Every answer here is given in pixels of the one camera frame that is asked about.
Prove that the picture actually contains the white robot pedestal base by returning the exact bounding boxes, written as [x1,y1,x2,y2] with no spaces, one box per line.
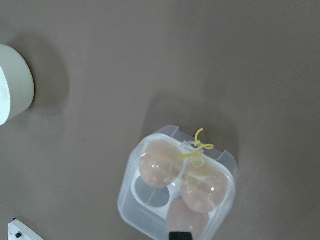
[7,219,43,240]

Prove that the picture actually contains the white ceramic bowl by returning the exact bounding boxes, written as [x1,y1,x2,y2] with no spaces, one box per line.
[0,44,35,125]

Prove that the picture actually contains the brown egg from bowl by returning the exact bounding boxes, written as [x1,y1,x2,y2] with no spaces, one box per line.
[181,164,229,214]

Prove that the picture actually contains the clear plastic egg box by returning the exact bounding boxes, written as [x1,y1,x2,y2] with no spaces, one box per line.
[117,125,238,240]

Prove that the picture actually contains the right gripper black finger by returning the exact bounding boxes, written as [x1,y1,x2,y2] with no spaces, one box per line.
[168,231,193,240]

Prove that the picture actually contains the brown egg in box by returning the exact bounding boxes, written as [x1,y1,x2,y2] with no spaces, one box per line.
[139,140,184,188]
[166,197,210,240]

